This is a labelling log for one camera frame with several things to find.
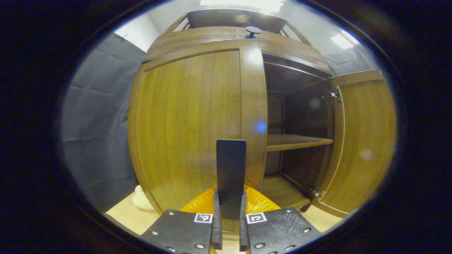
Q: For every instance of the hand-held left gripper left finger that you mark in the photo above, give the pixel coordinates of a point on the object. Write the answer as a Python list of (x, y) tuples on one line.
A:
[(180, 231)]

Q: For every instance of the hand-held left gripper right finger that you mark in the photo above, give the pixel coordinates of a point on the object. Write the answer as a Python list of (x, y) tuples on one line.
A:
[(279, 231)]

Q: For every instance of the wooden shoe cabinet door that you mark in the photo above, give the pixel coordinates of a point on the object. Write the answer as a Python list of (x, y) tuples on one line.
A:
[(367, 141), (187, 123)]

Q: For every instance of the wooden double-door shoe cabinet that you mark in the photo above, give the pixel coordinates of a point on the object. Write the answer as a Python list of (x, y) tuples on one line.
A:
[(296, 106)]

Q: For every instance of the white crumpled object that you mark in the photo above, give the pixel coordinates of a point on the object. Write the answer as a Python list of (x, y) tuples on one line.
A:
[(142, 201)]

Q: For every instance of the black backdrop cloth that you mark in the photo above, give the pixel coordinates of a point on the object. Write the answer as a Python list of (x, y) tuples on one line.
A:
[(95, 116)]

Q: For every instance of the black round drawer knob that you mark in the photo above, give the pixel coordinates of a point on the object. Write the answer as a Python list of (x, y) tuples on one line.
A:
[(253, 31)]

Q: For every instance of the small ceiling light panel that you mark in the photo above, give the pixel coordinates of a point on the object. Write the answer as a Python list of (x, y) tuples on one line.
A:
[(344, 39)]

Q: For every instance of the large ceiling light panel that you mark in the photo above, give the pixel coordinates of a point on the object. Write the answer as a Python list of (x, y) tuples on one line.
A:
[(243, 4)]

